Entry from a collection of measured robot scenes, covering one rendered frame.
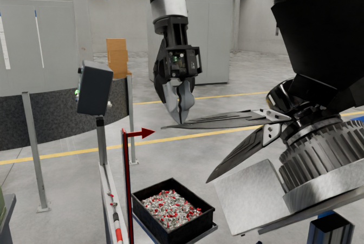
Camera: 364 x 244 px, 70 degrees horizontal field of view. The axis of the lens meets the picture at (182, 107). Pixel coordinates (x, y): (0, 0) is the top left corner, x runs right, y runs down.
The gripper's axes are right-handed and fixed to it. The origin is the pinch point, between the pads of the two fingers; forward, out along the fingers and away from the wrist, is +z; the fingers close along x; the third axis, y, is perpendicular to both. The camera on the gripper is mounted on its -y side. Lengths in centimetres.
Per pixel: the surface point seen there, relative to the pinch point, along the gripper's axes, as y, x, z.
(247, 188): 0.2, 15.0, 18.6
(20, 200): -206, -77, 59
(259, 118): 5.1, 17.2, 2.3
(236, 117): 3.1, 12.6, 1.5
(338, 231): 5.5, 36.1, 32.8
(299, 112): 5.4, 28.6, 2.2
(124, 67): -787, 119, -157
